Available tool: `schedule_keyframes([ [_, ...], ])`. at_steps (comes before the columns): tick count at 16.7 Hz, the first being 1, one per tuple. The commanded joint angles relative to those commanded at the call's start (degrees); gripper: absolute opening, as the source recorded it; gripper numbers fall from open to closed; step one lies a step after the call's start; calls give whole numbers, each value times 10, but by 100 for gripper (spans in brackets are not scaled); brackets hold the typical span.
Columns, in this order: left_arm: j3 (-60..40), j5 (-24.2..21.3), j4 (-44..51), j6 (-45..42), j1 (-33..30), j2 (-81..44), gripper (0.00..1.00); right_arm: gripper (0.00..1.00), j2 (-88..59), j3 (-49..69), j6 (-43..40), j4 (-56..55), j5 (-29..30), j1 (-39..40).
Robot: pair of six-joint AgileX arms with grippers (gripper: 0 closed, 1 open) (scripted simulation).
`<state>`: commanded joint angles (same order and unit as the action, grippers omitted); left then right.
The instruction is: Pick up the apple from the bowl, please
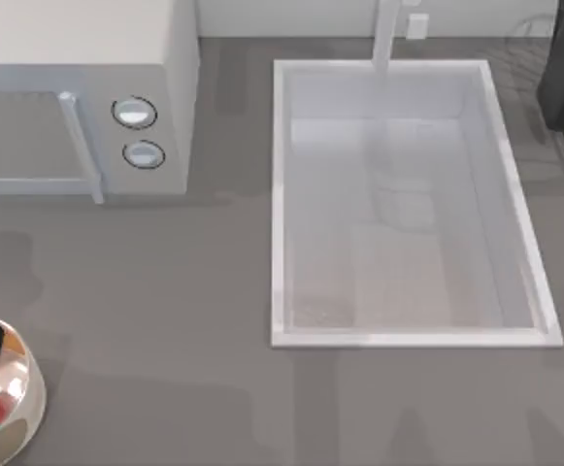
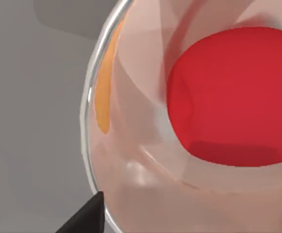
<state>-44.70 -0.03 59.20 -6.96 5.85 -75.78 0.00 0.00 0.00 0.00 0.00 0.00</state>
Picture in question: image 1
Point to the pale microwave oven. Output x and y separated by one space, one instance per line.
175 121

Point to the large round microwave knob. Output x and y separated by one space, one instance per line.
134 112

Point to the white sink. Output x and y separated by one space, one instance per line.
408 218

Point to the tall white tap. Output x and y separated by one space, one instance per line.
383 34

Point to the pale microwave door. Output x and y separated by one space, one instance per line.
14 131

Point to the white wall socket plate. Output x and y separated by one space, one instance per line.
418 26

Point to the shiny metal bowl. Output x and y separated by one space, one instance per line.
19 383

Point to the small round microwave knob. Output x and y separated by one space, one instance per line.
143 155

